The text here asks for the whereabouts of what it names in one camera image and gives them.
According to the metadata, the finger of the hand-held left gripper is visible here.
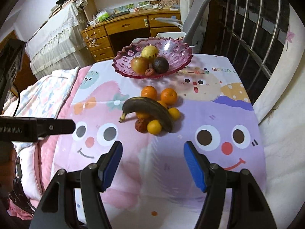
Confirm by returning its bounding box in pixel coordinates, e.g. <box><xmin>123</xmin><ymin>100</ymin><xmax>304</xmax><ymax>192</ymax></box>
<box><xmin>36</xmin><ymin>118</ymin><xmax>76</xmax><ymax>137</ymax></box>

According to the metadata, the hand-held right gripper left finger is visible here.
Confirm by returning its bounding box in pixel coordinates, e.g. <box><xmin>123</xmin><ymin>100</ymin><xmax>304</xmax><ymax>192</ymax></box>
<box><xmin>29</xmin><ymin>141</ymin><xmax>124</xmax><ymax>229</ymax></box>

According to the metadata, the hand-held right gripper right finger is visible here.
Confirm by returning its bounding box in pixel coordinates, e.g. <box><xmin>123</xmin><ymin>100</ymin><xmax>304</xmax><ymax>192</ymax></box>
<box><xmin>183</xmin><ymin>141</ymin><xmax>278</xmax><ymax>229</ymax></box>

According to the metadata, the overripe brown banana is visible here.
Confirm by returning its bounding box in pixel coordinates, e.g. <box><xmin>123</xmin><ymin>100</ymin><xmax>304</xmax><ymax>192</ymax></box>
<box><xmin>119</xmin><ymin>97</ymin><xmax>175</xmax><ymax>133</ymax></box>

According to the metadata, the large orange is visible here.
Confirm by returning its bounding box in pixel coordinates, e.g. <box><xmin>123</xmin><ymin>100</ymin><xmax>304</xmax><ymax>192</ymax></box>
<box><xmin>160</xmin><ymin>88</ymin><xmax>178</xmax><ymax>105</ymax></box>
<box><xmin>141</xmin><ymin>86</ymin><xmax>158</xmax><ymax>101</ymax></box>

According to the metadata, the pink glass fruit bowl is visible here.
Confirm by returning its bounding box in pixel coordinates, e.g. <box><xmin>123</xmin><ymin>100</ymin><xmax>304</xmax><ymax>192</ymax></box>
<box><xmin>112</xmin><ymin>37</ymin><xmax>194</xmax><ymax>80</ymax></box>

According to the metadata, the pink floral quilt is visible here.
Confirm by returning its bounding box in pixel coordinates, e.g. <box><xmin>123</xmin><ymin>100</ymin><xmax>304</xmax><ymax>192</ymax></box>
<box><xmin>0</xmin><ymin>66</ymin><xmax>94</xmax><ymax>220</ymax></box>

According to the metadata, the white lace cover cloth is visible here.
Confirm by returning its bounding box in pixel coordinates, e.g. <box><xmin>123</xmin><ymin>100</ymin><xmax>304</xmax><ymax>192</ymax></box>
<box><xmin>25</xmin><ymin>3</ymin><xmax>96</xmax><ymax>74</ymax></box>

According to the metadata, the white floral sheet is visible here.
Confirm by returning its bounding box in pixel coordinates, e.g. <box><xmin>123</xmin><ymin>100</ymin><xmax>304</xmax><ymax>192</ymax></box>
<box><xmin>251</xmin><ymin>72</ymin><xmax>305</xmax><ymax>225</ymax></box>

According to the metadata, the red apple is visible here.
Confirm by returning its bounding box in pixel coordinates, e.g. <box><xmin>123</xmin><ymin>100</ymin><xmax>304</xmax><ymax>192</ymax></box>
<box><xmin>130</xmin><ymin>56</ymin><xmax>150</xmax><ymax>75</ymax></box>

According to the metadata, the dark avocado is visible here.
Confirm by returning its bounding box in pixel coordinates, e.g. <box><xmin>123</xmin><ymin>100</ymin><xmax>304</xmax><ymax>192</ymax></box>
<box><xmin>153</xmin><ymin>57</ymin><xmax>169</xmax><ymax>74</ymax></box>

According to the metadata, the yellow pear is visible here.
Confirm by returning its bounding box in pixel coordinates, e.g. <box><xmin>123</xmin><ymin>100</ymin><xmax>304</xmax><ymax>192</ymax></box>
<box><xmin>141</xmin><ymin>45</ymin><xmax>159</xmax><ymax>60</ymax></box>

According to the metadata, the green tissue packet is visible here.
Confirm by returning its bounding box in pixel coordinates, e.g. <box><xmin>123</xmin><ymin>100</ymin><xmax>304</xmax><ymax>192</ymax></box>
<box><xmin>95</xmin><ymin>11</ymin><xmax>113</xmax><ymax>22</ymax></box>

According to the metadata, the stack of books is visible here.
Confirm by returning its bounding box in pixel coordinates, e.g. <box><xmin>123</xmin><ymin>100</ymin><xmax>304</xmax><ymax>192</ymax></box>
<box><xmin>49</xmin><ymin>0</ymin><xmax>77</xmax><ymax>17</ymax></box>

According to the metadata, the wooden desk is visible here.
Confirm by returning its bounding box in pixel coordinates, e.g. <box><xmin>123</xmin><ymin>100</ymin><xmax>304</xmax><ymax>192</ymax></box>
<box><xmin>82</xmin><ymin>11</ymin><xmax>184</xmax><ymax>62</ymax></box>

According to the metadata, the dark headboard with metal bars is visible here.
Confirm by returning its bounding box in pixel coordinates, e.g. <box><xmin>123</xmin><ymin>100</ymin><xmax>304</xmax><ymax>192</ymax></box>
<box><xmin>202</xmin><ymin>0</ymin><xmax>290</xmax><ymax>104</ymax></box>

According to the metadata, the grey office chair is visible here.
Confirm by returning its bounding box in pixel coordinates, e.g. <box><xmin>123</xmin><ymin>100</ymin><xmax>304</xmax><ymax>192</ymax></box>
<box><xmin>151</xmin><ymin>0</ymin><xmax>215</xmax><ymax>54</ymax></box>

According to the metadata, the pink decorated box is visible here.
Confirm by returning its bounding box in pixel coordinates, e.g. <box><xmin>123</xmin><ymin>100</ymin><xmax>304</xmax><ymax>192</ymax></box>
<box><xmin>159</xmin><ymin>0</ymin><xmax>178</xmax><ymax>8</ymax></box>

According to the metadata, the white charger cable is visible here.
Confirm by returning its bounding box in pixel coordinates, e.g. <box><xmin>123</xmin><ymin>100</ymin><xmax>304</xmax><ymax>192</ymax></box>
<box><xmin>82</xmin><ymin>20</ymin><xmax>100</xmax><ymax>48</ymax></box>

